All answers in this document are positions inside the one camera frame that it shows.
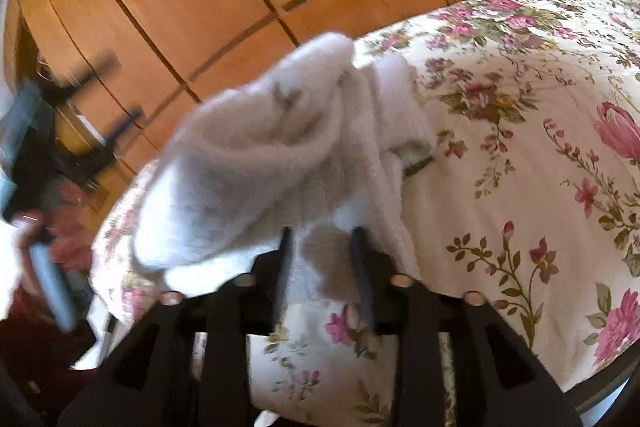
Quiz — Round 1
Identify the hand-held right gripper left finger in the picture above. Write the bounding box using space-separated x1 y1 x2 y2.
56 226 295 427

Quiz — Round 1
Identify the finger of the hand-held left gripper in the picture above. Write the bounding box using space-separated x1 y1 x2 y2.
97 106 145 150
42 51 123 110

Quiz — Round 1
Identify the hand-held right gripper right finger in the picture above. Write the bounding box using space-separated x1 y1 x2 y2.
349 226 585 427

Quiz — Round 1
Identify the white knitted sweater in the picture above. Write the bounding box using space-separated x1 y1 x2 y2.
129 32 439 308

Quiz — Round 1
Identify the person's left hand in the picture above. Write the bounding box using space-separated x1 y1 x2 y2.
12 184 98 280

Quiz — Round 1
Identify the floral bedspread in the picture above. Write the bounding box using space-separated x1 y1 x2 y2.
89 0 640 427

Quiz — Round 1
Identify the dark red garment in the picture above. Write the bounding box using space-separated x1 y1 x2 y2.
0 284 103 427

